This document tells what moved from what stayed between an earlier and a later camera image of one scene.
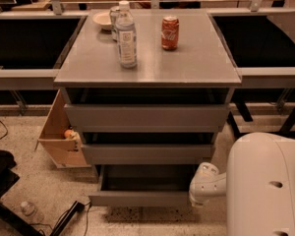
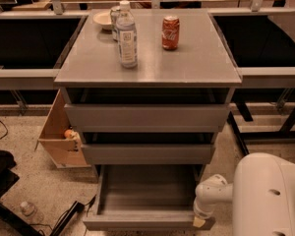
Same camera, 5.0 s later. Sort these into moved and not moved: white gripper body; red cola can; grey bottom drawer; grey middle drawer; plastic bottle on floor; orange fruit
Moved: white gripper body; grey bottom drawer
Not moved: red cola can; grey middle drawer; plastic bottle on floor; orange fruit
